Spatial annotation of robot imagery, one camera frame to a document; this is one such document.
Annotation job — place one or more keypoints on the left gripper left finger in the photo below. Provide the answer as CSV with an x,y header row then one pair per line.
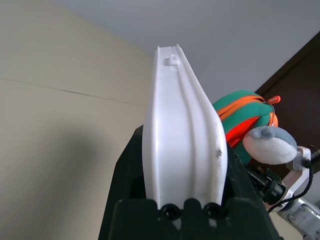
x,y
120,180

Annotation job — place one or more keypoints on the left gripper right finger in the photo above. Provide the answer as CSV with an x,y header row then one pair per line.
x,y
240,182

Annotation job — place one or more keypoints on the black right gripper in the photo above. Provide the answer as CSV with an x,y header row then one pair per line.
x,y
268,188

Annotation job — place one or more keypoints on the grey and white plush toy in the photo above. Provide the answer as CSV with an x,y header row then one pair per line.
x,y
270,147

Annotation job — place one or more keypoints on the white plastic pencil case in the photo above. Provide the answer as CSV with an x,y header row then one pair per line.
x,y
182,140

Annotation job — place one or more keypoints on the orange and teal backpack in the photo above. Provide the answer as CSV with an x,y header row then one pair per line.
x,y
240,110

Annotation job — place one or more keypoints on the dark brown wooden door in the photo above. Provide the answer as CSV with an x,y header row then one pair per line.
x,y
300,82

